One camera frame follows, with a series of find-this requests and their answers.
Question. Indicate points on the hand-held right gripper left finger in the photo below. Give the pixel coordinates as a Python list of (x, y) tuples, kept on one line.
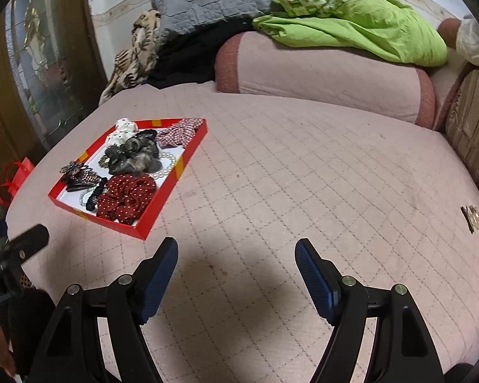
[(159, 281)]

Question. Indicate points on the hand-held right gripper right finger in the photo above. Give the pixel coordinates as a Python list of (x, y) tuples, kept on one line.
[(312, 285)]

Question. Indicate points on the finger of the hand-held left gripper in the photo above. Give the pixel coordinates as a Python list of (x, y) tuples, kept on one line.
[(30, 239)]

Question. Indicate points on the red cardboard box tray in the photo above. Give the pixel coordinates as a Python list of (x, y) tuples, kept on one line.
[(165, 198)]

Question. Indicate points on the leopard print scrunchie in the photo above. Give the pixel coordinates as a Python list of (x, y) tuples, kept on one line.
[(103, 162)]

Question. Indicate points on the grey black scrunchie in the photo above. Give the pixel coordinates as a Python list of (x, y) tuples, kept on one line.
[(131, 155)]

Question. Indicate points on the red gift bag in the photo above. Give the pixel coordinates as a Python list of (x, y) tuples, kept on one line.
[(20, 171)]

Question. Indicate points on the leopard print hair claw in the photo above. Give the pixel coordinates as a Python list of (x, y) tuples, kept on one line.
[(80, 177)]

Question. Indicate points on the dark red dotted scrunchie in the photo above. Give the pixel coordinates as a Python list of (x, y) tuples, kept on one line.
[(123, 198)]

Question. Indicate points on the white dotted scrunchie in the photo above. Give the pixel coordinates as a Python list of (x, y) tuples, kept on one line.
[(121, 131)]

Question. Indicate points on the red white striped scrunchie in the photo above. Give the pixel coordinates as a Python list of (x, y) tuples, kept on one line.
[(179, 131)]

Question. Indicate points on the wooden door with stained glass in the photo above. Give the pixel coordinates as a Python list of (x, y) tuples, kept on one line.
[(44, 68)]

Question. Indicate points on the gold hair clip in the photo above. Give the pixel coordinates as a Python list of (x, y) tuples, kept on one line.
[(473, 217)]

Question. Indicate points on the pink bolster pillow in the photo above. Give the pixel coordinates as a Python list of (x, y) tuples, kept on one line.
[(447, 32), (323, 79)]

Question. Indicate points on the leopard print cloth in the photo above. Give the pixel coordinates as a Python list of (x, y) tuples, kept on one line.
[(139, 56)]

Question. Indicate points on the black cloth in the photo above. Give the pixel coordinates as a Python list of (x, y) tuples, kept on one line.
[(191, 60)]

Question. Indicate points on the striped beige sofa cushion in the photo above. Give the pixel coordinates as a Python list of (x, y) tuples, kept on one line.
[(475, 127)]

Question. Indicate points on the green blanket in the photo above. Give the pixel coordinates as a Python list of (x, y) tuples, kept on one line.
[(363, 24)]

